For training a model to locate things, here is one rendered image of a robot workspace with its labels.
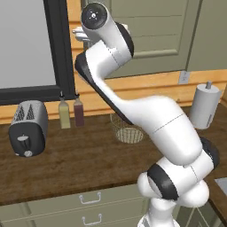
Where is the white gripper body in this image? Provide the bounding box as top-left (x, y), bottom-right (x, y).
top-left (71, 26), bottom-right (90, 43)

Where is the large green cabinet door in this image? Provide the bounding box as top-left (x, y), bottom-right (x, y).
top-left (88, 0), bottom-right (204, 80)

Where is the plain green cabinet door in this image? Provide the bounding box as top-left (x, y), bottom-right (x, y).
top-left (185, 0), bottom-right (227, 73)

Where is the black framed window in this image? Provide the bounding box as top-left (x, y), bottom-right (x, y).
top-left (0, 0), bottom-right (75, 106)

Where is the dark red vinegar bottle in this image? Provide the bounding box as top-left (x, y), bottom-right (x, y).
top-left (73, 90), bottom-right (86, 128)

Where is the yellow oil bottle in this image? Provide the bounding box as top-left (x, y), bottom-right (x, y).
top-left (58, 90), bottom-right (72, 129)

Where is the silver toaster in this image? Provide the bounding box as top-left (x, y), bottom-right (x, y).
top-left (7, 99), bottom-right (50, 159)

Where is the white paper towel roll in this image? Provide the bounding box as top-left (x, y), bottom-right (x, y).
top-left (188, 81), bottom-right (223, 130)

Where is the green drawer front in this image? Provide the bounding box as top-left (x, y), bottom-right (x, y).
top-left (24, 184), bottom-right (150, 218)
top-left (0, 203), bottom-right (150, 227)

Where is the grey sink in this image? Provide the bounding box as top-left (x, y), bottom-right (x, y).
top-left (214, 176), bottom-right (227, 194)

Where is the wire basket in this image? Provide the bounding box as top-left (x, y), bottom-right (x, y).
top-left (109, 112), bottom-right (146, 145)

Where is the white wall outlet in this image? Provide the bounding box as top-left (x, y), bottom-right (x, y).
top-left (178, 70), bottom-right (191, 85)

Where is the silver drawer handle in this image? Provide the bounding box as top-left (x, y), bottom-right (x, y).
top-left (81, 213), bottom-right (104, 227)
top-left (78, 192), bottom-right (102, 206)

